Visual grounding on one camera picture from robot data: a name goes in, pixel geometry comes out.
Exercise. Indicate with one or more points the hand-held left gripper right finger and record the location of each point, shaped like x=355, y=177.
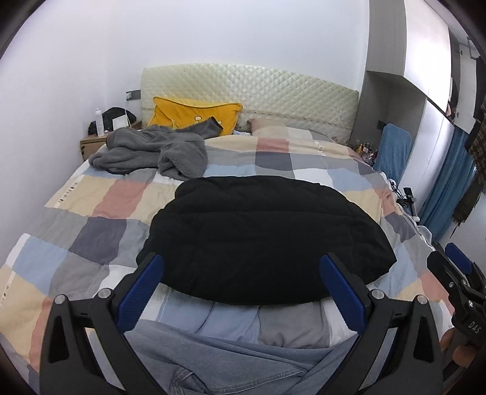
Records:
x=343, y=292

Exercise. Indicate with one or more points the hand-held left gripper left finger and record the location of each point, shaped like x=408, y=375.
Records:
x=140, y=292

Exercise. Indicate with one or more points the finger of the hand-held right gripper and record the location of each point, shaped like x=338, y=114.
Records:
x=442, y=267
x=457, y=255

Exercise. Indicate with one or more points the black puffer jacket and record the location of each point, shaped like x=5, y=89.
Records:
x=265, y=235

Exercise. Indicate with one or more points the person's right hand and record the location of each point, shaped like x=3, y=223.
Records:
x=464, y=354

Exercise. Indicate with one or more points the dark plaid hanging garment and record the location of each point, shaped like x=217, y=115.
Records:
x=472, y=190

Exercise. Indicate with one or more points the blue curtain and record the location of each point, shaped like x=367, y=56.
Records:
x=452, y=182

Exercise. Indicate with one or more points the black clip stand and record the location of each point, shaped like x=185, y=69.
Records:
x=408, y=194

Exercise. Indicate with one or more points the pastel checkered blanket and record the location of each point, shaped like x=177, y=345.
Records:
x=95, y=205

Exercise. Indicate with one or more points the person's blue jeans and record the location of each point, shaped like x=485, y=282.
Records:
x=227, y=364

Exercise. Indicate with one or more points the blue towel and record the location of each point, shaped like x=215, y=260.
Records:
x=393, y=152

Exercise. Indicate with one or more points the group of small bottles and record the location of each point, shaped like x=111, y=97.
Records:
x=366, y=150

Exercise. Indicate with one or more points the grey fleece garment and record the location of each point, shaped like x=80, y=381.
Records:
x=152, y=148

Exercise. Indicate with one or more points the wooden nightstand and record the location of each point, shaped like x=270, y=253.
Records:
x=91, y=146

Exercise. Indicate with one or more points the white box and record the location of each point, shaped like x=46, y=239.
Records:
x=120, y=122

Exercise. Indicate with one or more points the white bottle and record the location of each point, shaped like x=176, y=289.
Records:
x=99, y=123

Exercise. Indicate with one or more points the black bag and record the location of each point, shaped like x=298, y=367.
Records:
x=114, y=113

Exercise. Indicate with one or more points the pink pillow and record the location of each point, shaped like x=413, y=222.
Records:
x=265, y=125

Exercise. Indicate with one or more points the yellow pillow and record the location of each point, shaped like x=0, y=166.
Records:
x=190, y=112

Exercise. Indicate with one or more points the cream quilted headboard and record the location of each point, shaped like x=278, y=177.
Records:
x=265, y=91

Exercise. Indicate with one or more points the grey wall cabinet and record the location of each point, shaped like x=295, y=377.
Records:
x=417, y=45

